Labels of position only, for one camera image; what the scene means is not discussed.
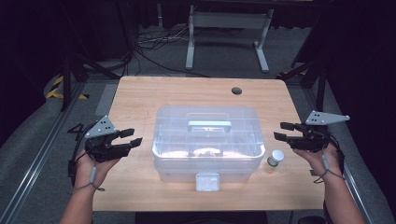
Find person's right hand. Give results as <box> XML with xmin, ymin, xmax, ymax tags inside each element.
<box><xmin>292</xmin><ymin>144</ymin><xmax>344</xmax><ymax>185</ymax></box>

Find clear plastic storage box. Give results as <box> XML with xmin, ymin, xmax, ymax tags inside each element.
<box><xmin>151</xmin><ymin>105</ymin><xmax>266</xmax><ymax>192</ymax></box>

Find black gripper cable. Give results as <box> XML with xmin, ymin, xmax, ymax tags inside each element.
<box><xmin>323</xmin><ymin>133</ymin><xmax>346</xmax><ymax>175</ymax></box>
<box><xmin>67</xmin><ymin>124</ymin><xmax>94</xmax><ymax>188</ymax></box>

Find yellow and black floor tape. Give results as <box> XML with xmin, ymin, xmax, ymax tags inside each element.
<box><xmin>46</xmin><ymin>75</ymin><xmax>90</xmax><ymax>101</ymax></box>

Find black metal stand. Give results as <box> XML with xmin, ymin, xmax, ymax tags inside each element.
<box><xmin>276</xmin><ymin>59</ymin><xmax>328</xmax><ymax>111</ymax></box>
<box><xmin>60</xmin><ymin>52</ymin><xmax>120</xmax><ymax>111</ymax></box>

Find person's left hand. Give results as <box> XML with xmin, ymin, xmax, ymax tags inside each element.
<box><xmin>75</xmin><ymin>148</ymin><xmax>120</xmax><ymax>188</ymax></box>

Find small white-capped bottle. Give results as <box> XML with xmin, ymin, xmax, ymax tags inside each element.
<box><xmin>266</xmin><ymin>149</ymin><xmax>285</xmax><ymax>168</ymax></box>

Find grey wrist strap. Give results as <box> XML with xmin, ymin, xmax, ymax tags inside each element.
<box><xmin>312</xmin><ymin>153</ymin><xmax>347</xmax><ymax>185</ymax></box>
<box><xmin>72</xmin><ymin>157</ymin><xmax>106</xmax><ymax>194</ymax></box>

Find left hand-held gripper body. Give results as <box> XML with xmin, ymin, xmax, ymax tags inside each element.
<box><xmin>83</xmin><ymin>115</ymin><xmax>132</xmax><ymax>162</ymax></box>

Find aluminium floor rail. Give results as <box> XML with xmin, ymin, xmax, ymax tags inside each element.
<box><xmin>0</xmin><ymin>80</ymin><xmax>88</xmax><ymax>224</ymax></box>
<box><xmin>303</xmin><ymin>87</ymin><xmax>375</xmax><ymax>224</ymax></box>

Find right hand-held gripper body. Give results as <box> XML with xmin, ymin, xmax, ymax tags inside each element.
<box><xmin>288</xmin><ymin>110</ymin><xmax>350</xmax><ymax>153</ymax></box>

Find white metal table frame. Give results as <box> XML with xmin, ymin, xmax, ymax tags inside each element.
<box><xmin>185</xmin><ymin>4</ymin><xmax>275</xmax><ymax>74</ymax></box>

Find black floor cables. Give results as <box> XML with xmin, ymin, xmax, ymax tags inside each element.
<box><xmin>134</xmin><ymin>26</ymin><xmax>209</xmax><ymax>78</ymax></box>

